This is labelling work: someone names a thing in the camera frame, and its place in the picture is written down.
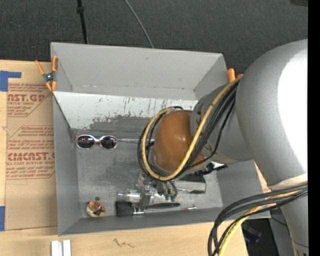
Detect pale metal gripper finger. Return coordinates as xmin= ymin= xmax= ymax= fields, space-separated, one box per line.
xmin=133 ymin=194 xmax=153 ymax=216
xmin=117 ymin=190 xmax=142 ymax=202

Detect pink-framed sunglasses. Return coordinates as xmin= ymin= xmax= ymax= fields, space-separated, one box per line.
xmin=74 ymin=134 xmax=119 ymax=150

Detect brown cardboard board red print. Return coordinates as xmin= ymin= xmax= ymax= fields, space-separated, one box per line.
xmin=0 ymin=59 xmax=60 ymax=231

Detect grey metal bin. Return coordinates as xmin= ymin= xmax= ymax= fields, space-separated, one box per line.
xmin=49 ymin=41 xmax=272 ymax=237

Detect black cylinder on white bracket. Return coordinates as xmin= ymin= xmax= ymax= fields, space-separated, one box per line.
xmin=195 ymin=161 xmax=229 ymax=176

